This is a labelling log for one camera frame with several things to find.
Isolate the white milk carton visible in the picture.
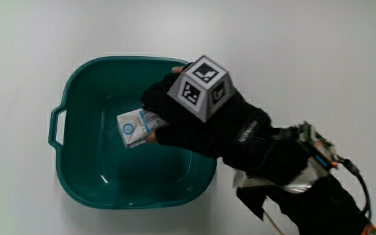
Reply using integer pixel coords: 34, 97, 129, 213
116, 108, 170, 149

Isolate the silver wrist strap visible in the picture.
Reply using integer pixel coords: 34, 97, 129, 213
232, 159, 326, 194

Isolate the thin tan wire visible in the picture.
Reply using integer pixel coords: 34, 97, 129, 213
262, 208, 285, 235

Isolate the black cable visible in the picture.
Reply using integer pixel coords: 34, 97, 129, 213
337, 157, 372, 220

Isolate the person's right forearm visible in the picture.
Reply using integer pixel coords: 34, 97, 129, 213
222, 125, 371, 235

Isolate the green circuit board module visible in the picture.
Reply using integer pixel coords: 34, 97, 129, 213
296, 121, 339, 170

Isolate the green plastic basin plate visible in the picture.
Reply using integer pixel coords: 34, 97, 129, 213
48, 55, 218, 210

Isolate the person's right hand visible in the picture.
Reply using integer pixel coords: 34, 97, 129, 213
141, 55, 272, 161

